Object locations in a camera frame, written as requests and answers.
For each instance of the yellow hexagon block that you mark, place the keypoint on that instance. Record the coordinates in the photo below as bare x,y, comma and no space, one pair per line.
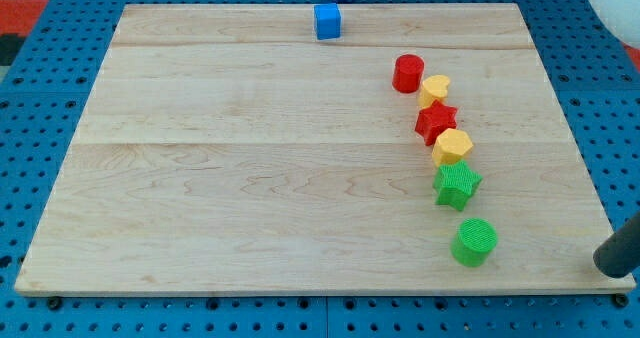
451,146

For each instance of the red star block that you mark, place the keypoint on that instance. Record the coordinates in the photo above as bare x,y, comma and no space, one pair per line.
434,120

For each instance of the wooden board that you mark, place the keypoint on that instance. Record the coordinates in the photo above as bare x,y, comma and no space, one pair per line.
225,151

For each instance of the red cylinder block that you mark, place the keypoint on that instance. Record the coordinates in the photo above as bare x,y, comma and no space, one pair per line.
408,71

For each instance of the yellow heart block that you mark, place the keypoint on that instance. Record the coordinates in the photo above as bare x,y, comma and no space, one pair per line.
433,88

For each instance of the blue cube block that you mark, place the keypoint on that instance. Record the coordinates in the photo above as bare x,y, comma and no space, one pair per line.
327,21

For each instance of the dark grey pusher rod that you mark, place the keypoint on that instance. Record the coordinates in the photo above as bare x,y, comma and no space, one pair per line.
618,256

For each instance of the green cylinder block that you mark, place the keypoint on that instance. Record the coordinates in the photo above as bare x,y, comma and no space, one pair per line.
473,242

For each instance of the green star block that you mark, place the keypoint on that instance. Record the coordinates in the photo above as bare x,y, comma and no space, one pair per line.
455,184

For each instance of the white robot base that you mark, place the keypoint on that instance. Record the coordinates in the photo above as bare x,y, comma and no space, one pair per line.
621,18

